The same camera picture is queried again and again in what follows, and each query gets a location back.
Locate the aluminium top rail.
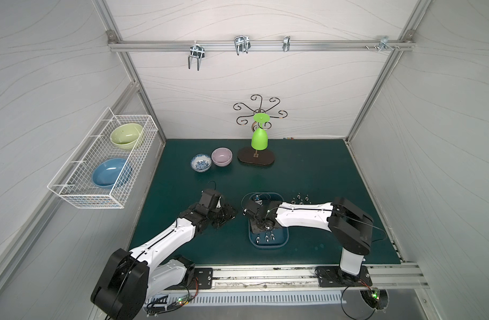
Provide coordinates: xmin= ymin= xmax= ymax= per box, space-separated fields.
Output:
xmin=108 ymin=39 xmax=416 ymax=53

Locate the pink bowl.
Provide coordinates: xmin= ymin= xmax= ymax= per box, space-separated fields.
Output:
xmin=211 ymin=147 xmax=233 ymax=167

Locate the metal double hook left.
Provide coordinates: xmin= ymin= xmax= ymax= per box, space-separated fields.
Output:
xmin=188 ymin=43 xmax=205 ymax=71

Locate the small metal hook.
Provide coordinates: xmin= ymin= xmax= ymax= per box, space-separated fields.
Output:
xmin=283 ymin=36 xmax=291 ymax=52

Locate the light green bowl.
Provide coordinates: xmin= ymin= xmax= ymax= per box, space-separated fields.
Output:
xmin=110 ymin=123 xmax=144 ymax=151

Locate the green plastic goblet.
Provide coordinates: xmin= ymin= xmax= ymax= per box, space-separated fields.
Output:
xmin=251 ymin=113 xmax=270 ymax=151

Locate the black metal cup stand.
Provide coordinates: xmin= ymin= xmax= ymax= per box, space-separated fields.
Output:
xmin=232 ymin=94 xmax=289 ymax=167

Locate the green table mat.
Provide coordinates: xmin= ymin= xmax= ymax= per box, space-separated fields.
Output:
xmin=131 ymin=139 xmax=400 ymax=265

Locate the black cooling fan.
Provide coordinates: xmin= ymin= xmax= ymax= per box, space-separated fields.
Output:
xmin=360 ymin=289 xmax=389 ymax=310

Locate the metal double hook middle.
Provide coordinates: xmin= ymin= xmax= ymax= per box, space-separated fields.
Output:
xmin=234 ymin=35 xmax=251 ymax=55

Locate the teal plastic storage box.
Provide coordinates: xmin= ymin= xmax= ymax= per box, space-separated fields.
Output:
xmin=243 ymin=192 xmax=289 ymax=249

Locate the metal hook right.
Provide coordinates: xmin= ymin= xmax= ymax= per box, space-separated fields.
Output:
xmin=364 ymin=36 xmax=401 ymax=53

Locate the white ventilation grille strip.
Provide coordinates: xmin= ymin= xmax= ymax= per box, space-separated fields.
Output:
xmin=148 ymin=291 xmax=347 ymax=308

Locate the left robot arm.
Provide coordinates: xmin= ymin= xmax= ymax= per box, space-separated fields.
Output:
xmin=90 ymin=189 xmax=236 ymax=319

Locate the metal double hook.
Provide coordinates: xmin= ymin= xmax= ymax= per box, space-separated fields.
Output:
xmin=188 ymin=43 xmax=205 ymax=71
xmin=234 ymin=35 xmax=251 ymax=55

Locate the white wire wall basket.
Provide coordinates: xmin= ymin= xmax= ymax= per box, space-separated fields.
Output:
xmin=48 ymin=108 xmax=158 ymax=209

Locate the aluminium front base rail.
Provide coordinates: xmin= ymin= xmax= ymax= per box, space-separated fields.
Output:
xmin=100 ymin=261 xmax=429 ymax=296

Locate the blue patterned small bowl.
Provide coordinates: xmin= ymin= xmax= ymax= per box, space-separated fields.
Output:
xmin=191 ymin=153 xmax=212 ymax=173

